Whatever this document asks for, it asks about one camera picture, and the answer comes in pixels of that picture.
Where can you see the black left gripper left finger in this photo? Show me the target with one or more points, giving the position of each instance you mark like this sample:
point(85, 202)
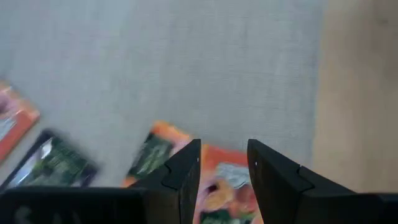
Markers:
point(124, 205)

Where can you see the grey woven placemat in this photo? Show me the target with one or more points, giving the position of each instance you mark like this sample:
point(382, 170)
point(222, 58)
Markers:
point(186, 62)

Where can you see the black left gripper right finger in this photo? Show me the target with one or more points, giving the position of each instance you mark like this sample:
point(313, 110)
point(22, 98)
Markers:
point(295, 199)

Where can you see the orange peach tea packet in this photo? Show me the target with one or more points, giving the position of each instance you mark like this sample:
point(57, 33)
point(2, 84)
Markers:
point(15, 118)
point(224, 186)

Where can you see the purple blackcurrant tea packet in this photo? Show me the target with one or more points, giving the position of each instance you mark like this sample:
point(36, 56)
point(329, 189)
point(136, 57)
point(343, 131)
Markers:
point(49, 161)

